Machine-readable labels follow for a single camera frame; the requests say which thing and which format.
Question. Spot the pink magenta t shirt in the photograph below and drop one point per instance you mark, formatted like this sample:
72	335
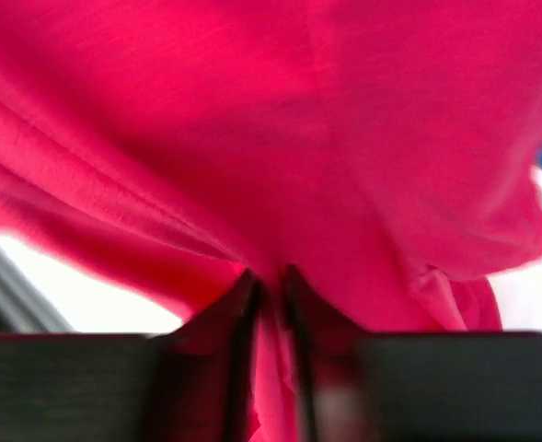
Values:
384	148

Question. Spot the aluminium mounting rail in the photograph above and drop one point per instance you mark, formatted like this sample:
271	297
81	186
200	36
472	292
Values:
25	309

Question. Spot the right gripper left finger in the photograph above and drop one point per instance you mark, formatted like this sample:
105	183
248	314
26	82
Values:
189	385

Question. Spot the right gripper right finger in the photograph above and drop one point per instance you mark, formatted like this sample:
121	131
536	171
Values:
357	385

